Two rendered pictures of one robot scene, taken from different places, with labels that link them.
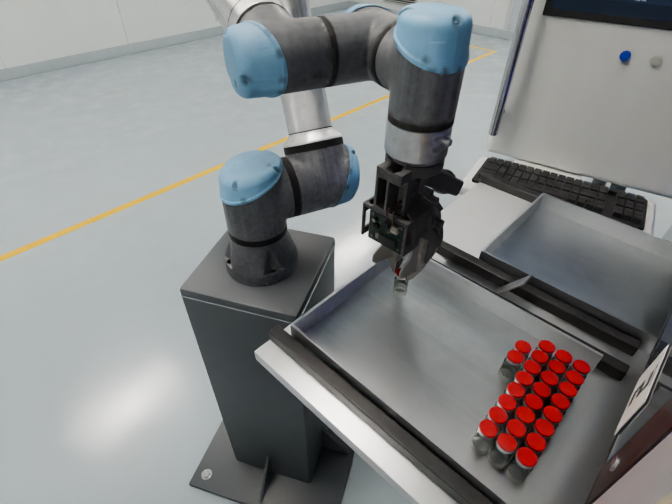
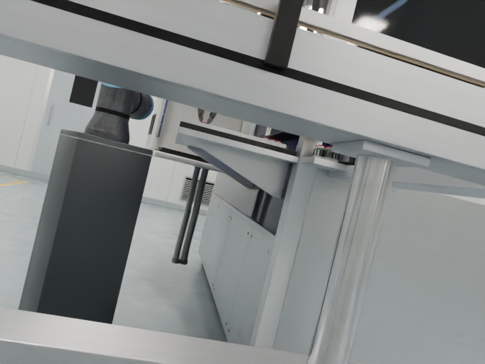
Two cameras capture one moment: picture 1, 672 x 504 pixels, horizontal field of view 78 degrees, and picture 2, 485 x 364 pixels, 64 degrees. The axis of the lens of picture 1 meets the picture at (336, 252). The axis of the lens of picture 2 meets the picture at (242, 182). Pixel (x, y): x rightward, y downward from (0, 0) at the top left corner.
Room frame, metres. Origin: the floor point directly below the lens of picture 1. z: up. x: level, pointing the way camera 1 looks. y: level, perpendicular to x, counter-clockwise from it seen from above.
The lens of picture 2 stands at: (-0.54, 0.96, 0.76)
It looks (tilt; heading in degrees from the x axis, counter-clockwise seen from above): 0 degrees down; 306
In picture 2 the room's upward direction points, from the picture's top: 14 degrees clockwise
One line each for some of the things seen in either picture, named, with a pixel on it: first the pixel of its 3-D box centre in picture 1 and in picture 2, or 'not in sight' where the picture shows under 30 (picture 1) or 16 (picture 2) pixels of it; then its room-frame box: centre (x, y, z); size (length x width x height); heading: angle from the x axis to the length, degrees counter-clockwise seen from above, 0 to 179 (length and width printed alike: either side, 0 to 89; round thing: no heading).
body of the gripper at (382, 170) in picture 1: (405, 198); not in sight; (0.46, -0.09, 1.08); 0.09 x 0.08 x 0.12; 137
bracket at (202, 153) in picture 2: not in sight; (219, 167); (0.65, -0.46, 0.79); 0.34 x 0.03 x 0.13; 47
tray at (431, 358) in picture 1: (440, 347); (232, 139); (0.36, -0.15, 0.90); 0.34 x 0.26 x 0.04; 46
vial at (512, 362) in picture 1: (510, 366); not in sight; (0.33, -0.24, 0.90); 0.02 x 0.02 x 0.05
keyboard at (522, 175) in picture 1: (557, 188); (194, 157); (0.92, -0.56, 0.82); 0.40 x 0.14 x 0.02; 58
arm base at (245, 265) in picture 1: (259, 242); (110, 125); (0.66, 0.16, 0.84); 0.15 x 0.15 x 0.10
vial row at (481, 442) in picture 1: (515, 393); not in sight; (0.29, -0.23, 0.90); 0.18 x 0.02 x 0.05; 136
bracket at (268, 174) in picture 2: not in sight; (237, 169); (0.28, -0.12, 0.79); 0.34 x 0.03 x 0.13; 47
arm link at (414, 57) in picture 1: (426, 67); not in sight; (0.46, -0.09, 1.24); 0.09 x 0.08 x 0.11; 27
